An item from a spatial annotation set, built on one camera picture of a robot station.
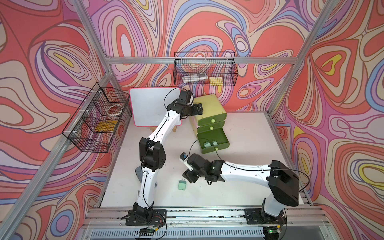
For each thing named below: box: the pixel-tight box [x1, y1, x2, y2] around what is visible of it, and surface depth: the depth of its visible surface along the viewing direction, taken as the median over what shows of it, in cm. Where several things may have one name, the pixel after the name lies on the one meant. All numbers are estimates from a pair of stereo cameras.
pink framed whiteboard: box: [129, 87, 182, 127], surface depth 103 cm
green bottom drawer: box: [196, 127, 231, 154], surface depth 101 cm
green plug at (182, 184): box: [177, 178, 187, 191], surface depth 84 cm
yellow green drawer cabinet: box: [190, 94, 228, 137], surface depth 95 cm
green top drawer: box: [198, 113, 228, 126], surface depth 92 cm
